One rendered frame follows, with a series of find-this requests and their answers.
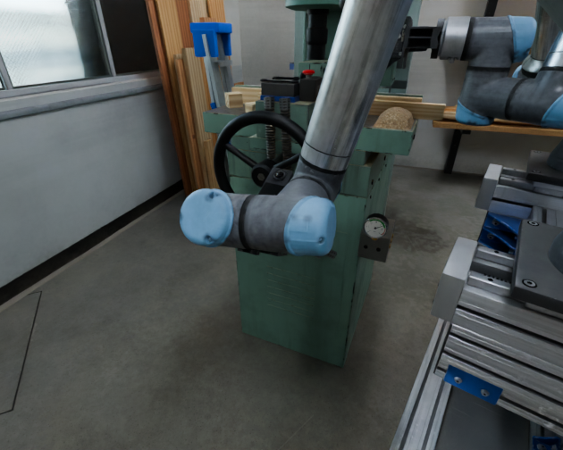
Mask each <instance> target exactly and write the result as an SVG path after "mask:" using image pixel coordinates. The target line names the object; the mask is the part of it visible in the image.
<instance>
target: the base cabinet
mask: <svg viewBox="0 0 563 450"><path fill-rule="evenodd" d="M391 158H392V154H389V155H388V157H387V159H386V161H385V163H384V165H383V167H382V169H381V171H380V173H379V175H378V177H377V179H376V181H375V183H374V185H373V187H372V189H371V191H370V193H369V195H368V197H360V196H350V195H344V194H339V195H338V196H337V198H336V199H335V200H334V202H333V203H334V205H335V209H336V231H335V237H334V240H333V245H332V250H333V251H335V252H337V254H336V257H335V258H334V259H331V258H329V257H328V256H326V255H324V256H322V257H321V258H320V259H318V258H316V257H314V256H312V255H303V256H295V255H292V254H287V255H284V256H275V255H271V254H264V253H259V255H254V254H249V253H245V252H241V251H238V248H235V251H236V262H237V273H238V283H239V304H240V315H241V326H242V332H244V333H246V334H249V335H251V336H254V337H257V338H261V339H263V340H266V341H269V342H272V343H274V344H276V345H279V346H284V347H286V348H289V349H291V350H294V351H297V352H299V353H302V354H306V355H309V356H311V357H314V358H316V359H319V360H322V361H325V362H327V363H331V364H334V365H337V366H339V367H341V368H343V366H344V363H345V361H346V358H347V355H348V352H349V347H350V344H351V341H352V338H353V335H354V332H355V329H356V326H357V322H358V318H359V315H360V313H361V310H362V307H363V304H364V301H365V298H366V293H367V290H368V288H369V284H370V281H371V278H372V272H373V267H374V260H371V259H366V258H363V257H359V256H357V252H358V246H359V239H360V233H361V231H362V229H363V226H364V223H365V221H366V218H367V217H368V215H370V214H373V213H379V214H382V210H383V205H384V199H385V194H386V188H387V183H388V178H389V172H390V167H391ZM230 185H231V188H232V190H233V191H234V193H235V194H251V195H258V193H259V191H260V189H261V188H260V187H259V186H257V185H256V184H255V183H254V181H253V180H252V179H249V178H243V177H238V176H232V175H230Z"/></svg>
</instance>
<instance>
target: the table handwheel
mask: <svg viewBox="0 0 563 450"><path fill-rule="evenodd" d="M252 124H268V125H272V126H274V127H277V128H279V129H282V130H284V131H285V132H287V133H288V134H289V135H291V136H292V137H293V138H294V139H295V140H296V141H297V142H298V144H299V145H300V146H301V148H302V146H303V144H304V140H305V137H306V132H305V131H304V130H303V129H302V128H301V127H300V126H299V125H298V124H297V123H296V122H295V121H293V120H291V119H289V118H288V117H285V116H283V115H281V114H278V113H276V112H269V111H252V112H245V113H243V114H241V115H239V116H237V117H235V118H234V119H232V120H231V121H230V122H229V123H228V124H227V125H226V126H225V127H224V128H223V130H222V132H221V133H220V135H219V137H218V138H217V141H216V144H215V147H214V174H215V177H216V180H217V183H218V185H219V188H220V189H221V190H222V191H223V192H225V193H233V194H235V193H234V191H233V190H232V188H231V185H230V183H229V181H228V178H227V175H226V171H225V163H224V160H225V152H226V149H227V150H228V151H230V152H231V153H232V154H234V155H236V156H237V157H239V158H240V159H241V160H242V161H243V162H244V163H246V164H247V165H248V166H250V167H251V168H252V171H251V178H252V180H253V181H254V183H255V184H256V185H257V186H259V187H260V188H261V187H262V186H263V185H264V183H265V180H266V179H267V177H268V175H269V173H270V171H271V170H272V168H279V169H285V168H287V167H289V166H291V165H292V164H294V163H297V162H298V159H299V156H300V153H299V154H292V155H291V156H292V157H291V158H289V159H287V160H285V161H283V160H282V159H283V158H282V157H283V155H282V154H283V153H281V154H280V155H278V156H277V157H276V158H275V159H272V160H270V159H265V160H263V161H262V162H260V163H257V162H255V161H254V160H252V159H251V158H249V157H248V156H246V155H245V154H243V153H242V152H241V151H240V150H238V149H237V148H236V147H234V146H233V145H232V144H230V143H229V142H230V140H231V138H232V137H233V136H234V135H235V133H237V132H238V131H239V130H240V129H242V128H244V127H246V126H248V125H252Z"/></svg>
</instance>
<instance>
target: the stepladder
mask: <svg viewBox="0 0 563 450"><path fill-rule="evenodd" d="M189 26H190V32H191V33H192V34H193V42H194V49H195V56H196V57H204V63H205V67H206V77H207V82H208V87H209V92H210V97H211V104H210V105H211V108H212V109H214V108H218V107H221V106H224V105H226V103H225V93H229V92H231V88H232V87H234V83H233V78H232V74H231V65H232V60H229V56H230V55H231V33H232V26H231V24H230V23H224V22H191V23H190V24H189ZM217 57H218V60H217ZM218 65H219V66H220V71H219V67H218ZM220 72H221V76H222V80H221V76H220ZM222 82H223V84H222ZM223 92H224V93H223ZM224 163H225V171H226V175H227V178H228V181H229V183H230V174H229V163H228V152H227V149H226V152H225V160H224Z"/></svg>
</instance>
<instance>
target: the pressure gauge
mask: <svg viewBox="0 0 563 450"><path fill-rule="evenodd" d="M374 227H376V228H377V229H374ZM378 227H380V228H378ZM388 228H389V222H388V220H387V218H386V217H385V216H384V215H382V214H379V213H373V214H370V215H369V216H368V217H367V218H366V221H365V223H364V226H363V229H364V232H365V233H366V234H367V236H369V237H370V238H372V240H377V239H378V238H382V237H384V236H385V235H386V234H387V231H388Z"/></svg>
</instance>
